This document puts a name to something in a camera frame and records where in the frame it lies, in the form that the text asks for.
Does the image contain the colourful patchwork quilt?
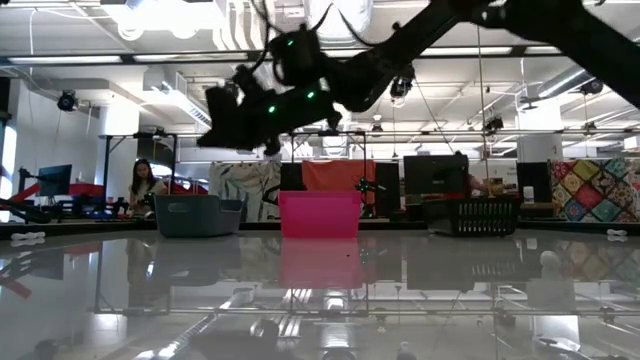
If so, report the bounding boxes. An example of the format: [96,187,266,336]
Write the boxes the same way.
[547,158,640,224]

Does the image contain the large black computer monitor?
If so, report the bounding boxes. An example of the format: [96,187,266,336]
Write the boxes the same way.
[402,154,471,198]

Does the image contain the black background rig frame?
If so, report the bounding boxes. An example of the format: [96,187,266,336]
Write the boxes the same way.
[97,130,371,221]

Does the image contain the white glossy table mat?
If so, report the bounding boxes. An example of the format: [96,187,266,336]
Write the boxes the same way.
[0,229,640,360]

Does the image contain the black beam with light strips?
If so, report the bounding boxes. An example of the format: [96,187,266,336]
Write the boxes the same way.
[0,43,640,65]

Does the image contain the thin hanging cable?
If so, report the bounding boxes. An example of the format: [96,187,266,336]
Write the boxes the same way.
[473,24,491,199]

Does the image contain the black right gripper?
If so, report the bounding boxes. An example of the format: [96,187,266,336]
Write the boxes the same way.
[197,85,344,156]

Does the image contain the white rectangular ceiling duct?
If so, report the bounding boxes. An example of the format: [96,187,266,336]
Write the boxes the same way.
[144,69,259,156]

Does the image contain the grey-blue plastic bin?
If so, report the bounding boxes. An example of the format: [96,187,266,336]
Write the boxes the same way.
[153,193,245,238]

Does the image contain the person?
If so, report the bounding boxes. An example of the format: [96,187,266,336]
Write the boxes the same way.
[467,172,489,197]
[128,158,169,217]

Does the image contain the leaf print cloth panel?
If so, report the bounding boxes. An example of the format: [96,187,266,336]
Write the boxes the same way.
[208,160,282,223]

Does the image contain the pink plastic bin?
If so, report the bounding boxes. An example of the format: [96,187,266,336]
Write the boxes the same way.
[277,190,362,239]

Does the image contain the white ceiling pipes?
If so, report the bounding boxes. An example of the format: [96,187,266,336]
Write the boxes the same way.
[214,0,306,134]

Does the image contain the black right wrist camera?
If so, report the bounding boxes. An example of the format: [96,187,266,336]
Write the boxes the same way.
[205,85,240,132]

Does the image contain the orange cloth panel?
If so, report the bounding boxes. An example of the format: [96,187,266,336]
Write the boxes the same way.
[301,159,377,192]

